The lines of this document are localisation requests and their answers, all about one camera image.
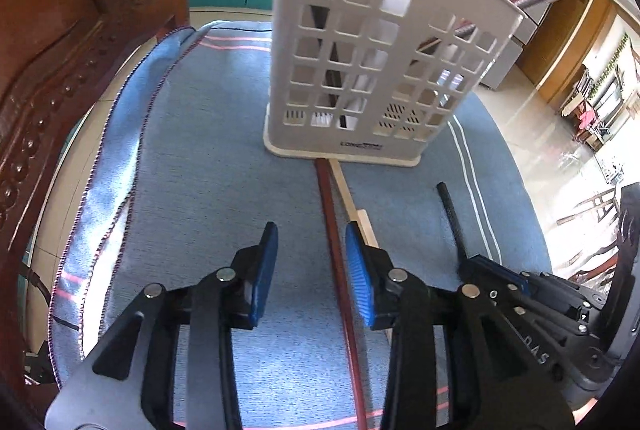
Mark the white chopstick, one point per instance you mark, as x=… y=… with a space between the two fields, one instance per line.
x=395 y=5

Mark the brown wooden door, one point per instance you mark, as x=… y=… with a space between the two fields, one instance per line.
x=565 y=50

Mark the carved wooden chair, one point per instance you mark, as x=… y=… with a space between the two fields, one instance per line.
x=50 y=35

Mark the dark brown chopstick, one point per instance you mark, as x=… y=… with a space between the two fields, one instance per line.
x=317 y=5

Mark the chairs with pink cloth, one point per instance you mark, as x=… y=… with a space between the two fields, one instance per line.
x=590 y=115

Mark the black ribbed chopstick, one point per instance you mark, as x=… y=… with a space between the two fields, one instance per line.
x=450 y=215

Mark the green wall garland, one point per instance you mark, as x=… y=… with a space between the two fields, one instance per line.
x=612 y=65

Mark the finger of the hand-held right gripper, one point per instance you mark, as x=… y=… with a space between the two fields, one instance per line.
x=495 y=267
x=520 y=289

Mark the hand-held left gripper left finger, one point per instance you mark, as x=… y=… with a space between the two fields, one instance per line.
x=262 y=275

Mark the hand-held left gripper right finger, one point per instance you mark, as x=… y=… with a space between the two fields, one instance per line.
x=359 y=275

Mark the wooden stool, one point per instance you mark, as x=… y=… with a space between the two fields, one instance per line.
x=592 y=205

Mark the red brown chopstick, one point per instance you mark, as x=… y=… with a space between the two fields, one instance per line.
x=332 y=230

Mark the beige wooden chopstick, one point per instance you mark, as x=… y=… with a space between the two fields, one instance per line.
x=367 y=230
x=342 y=185

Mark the blue plaid cloth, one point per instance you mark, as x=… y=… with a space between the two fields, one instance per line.
x=210 y=160

